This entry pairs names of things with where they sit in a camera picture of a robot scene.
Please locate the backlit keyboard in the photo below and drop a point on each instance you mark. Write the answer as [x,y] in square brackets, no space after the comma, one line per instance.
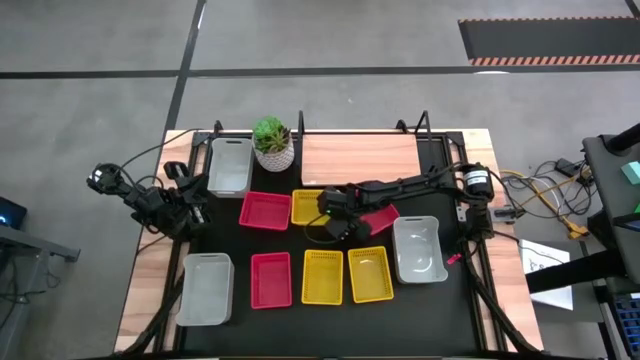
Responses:
[629,320]

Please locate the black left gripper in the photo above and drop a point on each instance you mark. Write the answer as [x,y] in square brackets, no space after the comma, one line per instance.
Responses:
[192,210]

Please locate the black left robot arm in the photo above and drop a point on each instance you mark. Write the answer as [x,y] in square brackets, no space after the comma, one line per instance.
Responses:
[145,200]

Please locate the black hazard striped floor mat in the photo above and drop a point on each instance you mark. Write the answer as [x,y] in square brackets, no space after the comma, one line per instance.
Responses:
[545,40]

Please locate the black power adapter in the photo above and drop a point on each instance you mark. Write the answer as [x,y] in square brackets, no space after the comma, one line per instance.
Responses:
[567,166]

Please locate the white patterned plant pot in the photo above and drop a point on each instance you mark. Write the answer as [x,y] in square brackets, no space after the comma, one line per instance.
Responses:
[275,161]

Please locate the black aluminium table frame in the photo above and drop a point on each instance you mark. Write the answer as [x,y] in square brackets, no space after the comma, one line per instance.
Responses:
[200,137]

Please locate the white paper sheet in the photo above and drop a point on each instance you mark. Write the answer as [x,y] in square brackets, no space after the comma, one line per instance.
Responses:
[537,252]

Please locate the black pole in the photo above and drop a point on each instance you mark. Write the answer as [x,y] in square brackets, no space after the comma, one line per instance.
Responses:
[625,140]

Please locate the grey desk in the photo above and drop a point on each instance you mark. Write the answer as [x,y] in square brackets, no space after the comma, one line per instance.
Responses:
[30,240]

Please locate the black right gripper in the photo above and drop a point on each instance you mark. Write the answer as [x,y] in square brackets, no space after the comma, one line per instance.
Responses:
[334,202]

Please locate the black table mat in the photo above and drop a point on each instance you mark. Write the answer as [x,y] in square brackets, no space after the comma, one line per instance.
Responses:
[325,330]

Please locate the black device with blue light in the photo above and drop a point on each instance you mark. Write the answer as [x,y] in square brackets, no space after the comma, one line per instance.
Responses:
[10,212]

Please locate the grey plastic basket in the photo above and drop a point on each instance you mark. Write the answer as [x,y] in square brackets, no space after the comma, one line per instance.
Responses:
[230,165]
[205,290]
[419,250]

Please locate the small red clip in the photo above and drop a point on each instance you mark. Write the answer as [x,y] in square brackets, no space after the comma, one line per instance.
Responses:
[453,259]

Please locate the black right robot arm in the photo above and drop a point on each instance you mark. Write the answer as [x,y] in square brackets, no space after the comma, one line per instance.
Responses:
[400,187]

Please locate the black tablet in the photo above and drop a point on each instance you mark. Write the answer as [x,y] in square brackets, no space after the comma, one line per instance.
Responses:
[627,221]

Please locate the green succulent plant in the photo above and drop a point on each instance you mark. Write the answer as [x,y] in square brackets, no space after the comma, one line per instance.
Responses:
[271,132]

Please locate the grey metal base plate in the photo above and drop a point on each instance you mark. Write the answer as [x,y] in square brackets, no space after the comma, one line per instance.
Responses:
[505,214]

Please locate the grey equipment cart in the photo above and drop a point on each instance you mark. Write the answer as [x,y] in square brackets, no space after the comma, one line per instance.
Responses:
[607,190]

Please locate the teal block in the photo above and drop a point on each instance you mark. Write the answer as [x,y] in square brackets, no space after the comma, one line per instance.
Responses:
[632,172]

